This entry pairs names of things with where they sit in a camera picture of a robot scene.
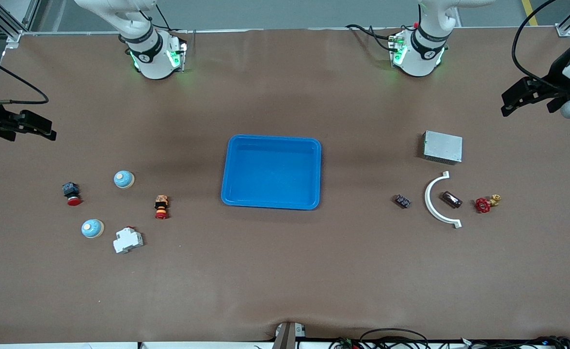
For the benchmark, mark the white circuit breaker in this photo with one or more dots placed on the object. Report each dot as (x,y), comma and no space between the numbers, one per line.
(128,240)

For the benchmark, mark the brass valve with red handwheel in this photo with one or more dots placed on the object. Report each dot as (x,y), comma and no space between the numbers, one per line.
(482,205)

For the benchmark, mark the light blue desk bell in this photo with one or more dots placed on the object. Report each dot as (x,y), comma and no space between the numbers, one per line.
(92,228)
(123,179)

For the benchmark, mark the red button switch orange body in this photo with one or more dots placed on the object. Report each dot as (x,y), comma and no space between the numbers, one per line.
(161,207)

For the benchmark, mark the white semicircular pipe clamp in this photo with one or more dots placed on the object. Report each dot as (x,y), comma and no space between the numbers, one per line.
(428,201)

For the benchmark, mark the blue plastic tray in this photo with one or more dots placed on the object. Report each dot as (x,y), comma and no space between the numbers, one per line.
(273,174)

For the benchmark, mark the grey metal power supply box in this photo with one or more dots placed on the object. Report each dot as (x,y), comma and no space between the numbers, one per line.
(442,147)

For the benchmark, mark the red mushroom button dark body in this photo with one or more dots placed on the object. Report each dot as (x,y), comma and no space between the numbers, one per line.
(71,193)

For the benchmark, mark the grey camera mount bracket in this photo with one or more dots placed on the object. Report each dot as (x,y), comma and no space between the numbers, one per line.
(285,334)

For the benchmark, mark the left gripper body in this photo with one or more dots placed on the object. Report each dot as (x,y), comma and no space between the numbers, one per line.
(554,76)

